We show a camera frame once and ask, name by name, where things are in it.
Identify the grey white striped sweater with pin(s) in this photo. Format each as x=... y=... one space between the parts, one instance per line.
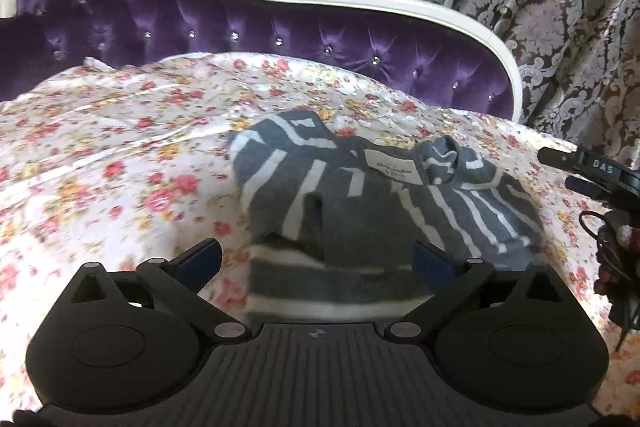
x=345 y=230

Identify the purple tufted headboard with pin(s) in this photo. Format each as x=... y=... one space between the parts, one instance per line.
x=430 y=52

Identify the floral bed sheet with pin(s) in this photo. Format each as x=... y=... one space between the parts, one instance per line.
x=123 y=165

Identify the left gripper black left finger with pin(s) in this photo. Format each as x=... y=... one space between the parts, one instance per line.
x=175 y=284

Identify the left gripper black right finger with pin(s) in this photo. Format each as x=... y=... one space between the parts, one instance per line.
x=452 y=284

